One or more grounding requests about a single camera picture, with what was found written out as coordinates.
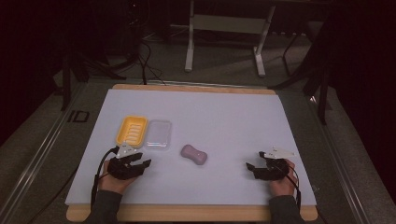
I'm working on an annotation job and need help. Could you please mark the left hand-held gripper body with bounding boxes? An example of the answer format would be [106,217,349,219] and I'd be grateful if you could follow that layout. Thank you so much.
[106,142,148,181]

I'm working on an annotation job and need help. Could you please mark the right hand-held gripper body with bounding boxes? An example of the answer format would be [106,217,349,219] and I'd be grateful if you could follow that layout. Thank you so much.
[253,146,296,181]

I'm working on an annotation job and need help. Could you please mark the person's right hand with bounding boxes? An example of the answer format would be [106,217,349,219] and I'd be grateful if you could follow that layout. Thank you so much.
[269,159,299,198]

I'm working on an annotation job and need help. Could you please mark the person's left hand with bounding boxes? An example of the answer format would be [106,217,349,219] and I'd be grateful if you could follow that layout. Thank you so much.
[98,160,138,196]

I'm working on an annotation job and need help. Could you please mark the yellow soap dish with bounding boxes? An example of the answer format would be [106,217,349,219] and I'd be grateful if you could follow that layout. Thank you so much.
[115,115,149,149]

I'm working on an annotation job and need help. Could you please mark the clear plastic lid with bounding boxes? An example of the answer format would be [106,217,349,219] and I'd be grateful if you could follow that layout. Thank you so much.
[145,119,173,149]

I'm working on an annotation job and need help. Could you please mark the purple soap bar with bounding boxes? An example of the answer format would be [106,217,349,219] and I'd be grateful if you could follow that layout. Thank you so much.
[180,144,208,166]

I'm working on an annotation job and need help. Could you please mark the white table mat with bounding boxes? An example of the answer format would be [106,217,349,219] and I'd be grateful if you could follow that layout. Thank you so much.
[64,88,318,207]

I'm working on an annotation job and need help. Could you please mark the black metal stand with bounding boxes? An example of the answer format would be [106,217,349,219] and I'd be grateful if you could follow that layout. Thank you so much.
[269,13,333,126]

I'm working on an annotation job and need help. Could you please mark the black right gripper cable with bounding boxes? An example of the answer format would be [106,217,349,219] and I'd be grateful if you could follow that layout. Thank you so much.
[278,163,303,213]

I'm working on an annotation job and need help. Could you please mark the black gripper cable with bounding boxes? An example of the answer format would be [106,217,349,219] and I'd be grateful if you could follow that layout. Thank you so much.
[278,163,303,213]
[90,146,120,216]

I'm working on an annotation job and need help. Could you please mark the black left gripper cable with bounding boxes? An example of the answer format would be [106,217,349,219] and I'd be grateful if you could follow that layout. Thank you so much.
[90,146,120,216]

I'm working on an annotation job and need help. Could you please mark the aluminium rail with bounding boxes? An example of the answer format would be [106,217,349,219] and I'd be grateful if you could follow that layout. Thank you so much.
[307,95,372,224]
[0,83,89,224]

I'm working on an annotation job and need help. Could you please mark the black floor cables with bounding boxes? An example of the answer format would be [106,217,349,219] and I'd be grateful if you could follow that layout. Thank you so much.
[135,39,167,86]

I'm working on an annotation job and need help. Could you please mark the white metal stand frame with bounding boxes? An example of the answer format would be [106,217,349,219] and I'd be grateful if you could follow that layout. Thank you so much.
[184,0,276,78]

